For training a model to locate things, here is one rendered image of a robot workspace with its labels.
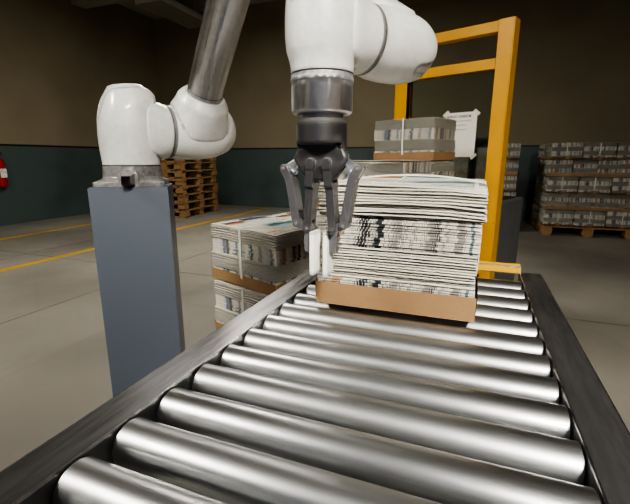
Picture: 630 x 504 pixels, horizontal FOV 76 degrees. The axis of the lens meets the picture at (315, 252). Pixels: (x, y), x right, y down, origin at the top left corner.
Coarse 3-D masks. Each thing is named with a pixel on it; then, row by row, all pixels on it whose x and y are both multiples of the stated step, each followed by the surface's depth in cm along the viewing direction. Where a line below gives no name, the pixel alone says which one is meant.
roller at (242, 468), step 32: (128, 448) 41; (160, 448) 40; (192, 448) 40; (224, 448) 40; (192, 480) 38; (224, 480) 37; (256, 480) 37; (288, 480) 36; (320, 480) 36; (352, 480) 36
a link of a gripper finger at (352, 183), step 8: (360, 168) 58; (352, 176) 59; (360, 176) 60; (352, 184) 59; (352, 192) 59; (344, 200) 60; (352, 200) 60; (344, 208) 60; (352, 208) 61; (344, 216) 60; (352, 216) 62; (344, 224) 61
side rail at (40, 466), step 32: (288, 288) 88; (256, 320) 71; (192, 352) 59; (160, 384) 51; (192, 384) 54; (96, 416) 44; (128, 416) 44; (64, 448) 40; (96, 448) 40; (0, 480) 36; (32, 480) 36
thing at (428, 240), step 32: (384, 192) 69; (416, 192) 67; (448, 192) 65; (480, 192) 64; (320, 224) 76; (352, 224) 73; (384, 224) 71; (416, 224) 68; (448, 224) 67; (480, 224) 65; (320, 256) 76; (352, 256) 74; (384, 256) 72; (416, 256) 70; (448, 256) 68; (416, 288) 71; (448, 288) 69
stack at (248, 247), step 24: (264, 216) 177; (288, 216) 178; (216, 240) 161; (240, 240) 149; (264, 240) 141; (288, 240) 142; (216, 264) 161; (240, 264) 151; (264, 264) 142; (288, 264) 143; (216, 288) 164; (240, 288) 155; (216, 312) 167; (240, 312) 157
